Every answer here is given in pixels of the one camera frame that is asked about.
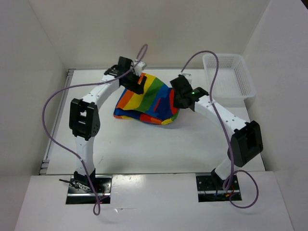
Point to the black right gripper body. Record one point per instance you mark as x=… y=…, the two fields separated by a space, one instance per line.
x=177 y=102

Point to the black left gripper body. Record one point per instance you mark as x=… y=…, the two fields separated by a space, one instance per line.
x=132 y=83

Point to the rainbow striped shorts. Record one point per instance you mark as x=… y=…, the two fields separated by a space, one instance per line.
x=154 y=106

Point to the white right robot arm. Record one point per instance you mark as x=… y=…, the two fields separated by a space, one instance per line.
x=244 y=137

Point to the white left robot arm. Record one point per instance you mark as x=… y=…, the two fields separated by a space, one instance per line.
x=84 y=118

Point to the white plastic basket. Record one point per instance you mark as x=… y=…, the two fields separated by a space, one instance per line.
x=231 y=77

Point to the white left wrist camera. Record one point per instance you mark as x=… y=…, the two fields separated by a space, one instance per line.
x=138 y=67

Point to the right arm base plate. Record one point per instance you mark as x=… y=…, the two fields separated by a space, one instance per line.
x=208 y=192

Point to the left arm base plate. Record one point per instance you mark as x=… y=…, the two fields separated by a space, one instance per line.
x=78 y=194

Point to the aluminium frame rail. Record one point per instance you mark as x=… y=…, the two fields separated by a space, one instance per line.
x=49 y=153

